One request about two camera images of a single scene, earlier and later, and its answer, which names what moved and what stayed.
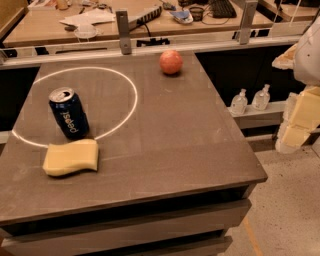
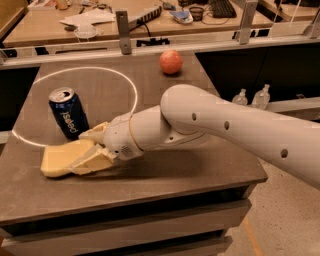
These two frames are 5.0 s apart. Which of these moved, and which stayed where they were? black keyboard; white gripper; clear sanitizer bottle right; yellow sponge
Moved: white gripper
Stayed: clear sanitizer bottle right; black keyboard; yellow sponge
